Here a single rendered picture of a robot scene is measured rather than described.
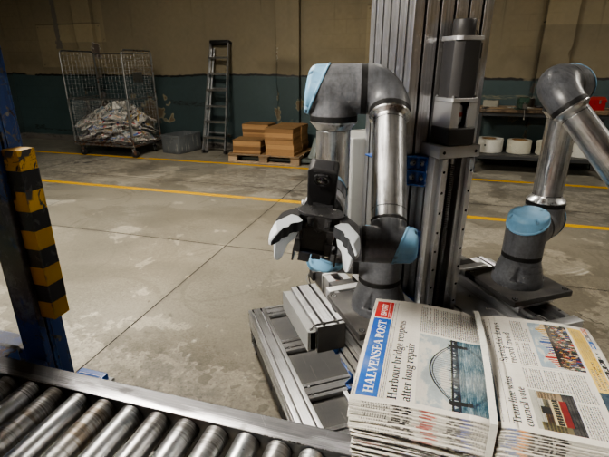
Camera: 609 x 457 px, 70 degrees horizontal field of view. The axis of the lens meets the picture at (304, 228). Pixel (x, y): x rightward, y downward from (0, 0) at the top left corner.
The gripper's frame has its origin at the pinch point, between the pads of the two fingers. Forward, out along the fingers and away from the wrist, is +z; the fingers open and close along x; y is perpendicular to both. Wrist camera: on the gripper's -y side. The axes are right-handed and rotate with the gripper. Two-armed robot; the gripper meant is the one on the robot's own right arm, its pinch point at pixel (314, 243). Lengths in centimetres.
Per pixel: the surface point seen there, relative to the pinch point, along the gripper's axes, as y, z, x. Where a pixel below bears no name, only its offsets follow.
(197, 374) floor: 132, -117, 52
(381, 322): 18.8, -14.1, -13.6
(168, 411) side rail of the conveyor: 47, -12, 25
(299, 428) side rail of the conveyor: 43.7, -11.1, -2.4
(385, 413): 20.6, 5.9, -13.5
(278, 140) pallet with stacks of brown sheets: 101, -611, 102
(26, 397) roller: 53, -14, 57
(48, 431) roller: 51, -5, 45
